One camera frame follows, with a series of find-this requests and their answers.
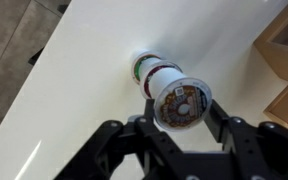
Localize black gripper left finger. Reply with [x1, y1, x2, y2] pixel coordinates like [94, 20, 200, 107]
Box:
[54, 100, 170, 180]

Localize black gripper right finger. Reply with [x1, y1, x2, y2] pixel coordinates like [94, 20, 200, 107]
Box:
[205, 100, 288, 180]

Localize maroon lid coffee pod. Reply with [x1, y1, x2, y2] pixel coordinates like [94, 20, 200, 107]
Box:
[140, 58, 185, 99]

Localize green lid coffee pod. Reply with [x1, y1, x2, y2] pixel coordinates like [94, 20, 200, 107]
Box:
[131, 49, 163, 84]

